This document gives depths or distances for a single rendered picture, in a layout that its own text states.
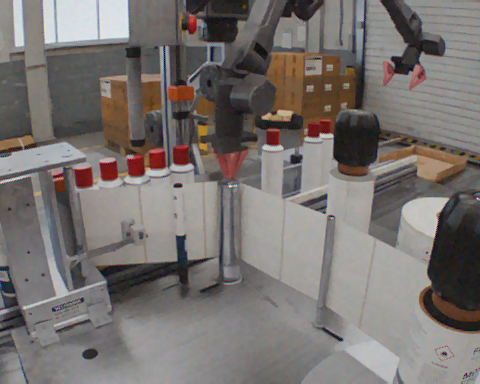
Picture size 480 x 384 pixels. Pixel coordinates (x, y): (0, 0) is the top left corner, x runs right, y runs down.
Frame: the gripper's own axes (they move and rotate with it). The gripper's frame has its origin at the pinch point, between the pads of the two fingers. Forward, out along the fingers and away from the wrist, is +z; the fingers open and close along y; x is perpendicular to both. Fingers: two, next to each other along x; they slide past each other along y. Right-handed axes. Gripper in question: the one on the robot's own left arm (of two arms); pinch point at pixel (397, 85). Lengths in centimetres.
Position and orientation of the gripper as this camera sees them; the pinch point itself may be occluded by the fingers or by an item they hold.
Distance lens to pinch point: 135.8
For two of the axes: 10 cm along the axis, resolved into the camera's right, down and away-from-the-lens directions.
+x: 6.0, 4.1, 6.9
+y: 6.3, 2.9, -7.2
